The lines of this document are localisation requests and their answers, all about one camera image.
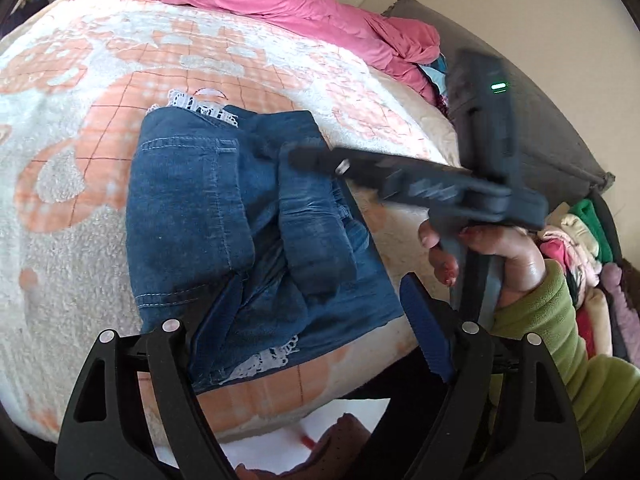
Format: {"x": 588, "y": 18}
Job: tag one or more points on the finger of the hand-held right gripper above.
{"x": 380, "y": 172}

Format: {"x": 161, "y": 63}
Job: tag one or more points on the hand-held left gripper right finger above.
{"x": 425, "y": 320}

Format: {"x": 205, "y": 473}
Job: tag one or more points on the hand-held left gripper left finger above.
{"x": 172, "y": 360}

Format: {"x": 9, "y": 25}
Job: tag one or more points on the blue denim pants lace trim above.
{"x": 200, "y": 210}

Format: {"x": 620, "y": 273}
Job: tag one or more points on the person's right forearm green sleeve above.
{"x": 575, "y": 360}

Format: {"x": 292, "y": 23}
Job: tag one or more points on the person's right hand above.
{"x": 520, "y": 260}

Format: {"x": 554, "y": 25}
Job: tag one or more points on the beige bed sheet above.
{"x": 432, "y": 127}

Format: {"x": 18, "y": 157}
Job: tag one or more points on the grey padded headboard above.
{"x": 555, "y": 130}

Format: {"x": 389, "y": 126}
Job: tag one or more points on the pile of folded clothes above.
{"x": 585, "y": 240}

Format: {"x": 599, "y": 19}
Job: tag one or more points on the pink duvet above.
{"x": 280, "y": 15}

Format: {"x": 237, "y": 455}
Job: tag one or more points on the peach and white fleece blanket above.
{"x": 75, "y": 110}

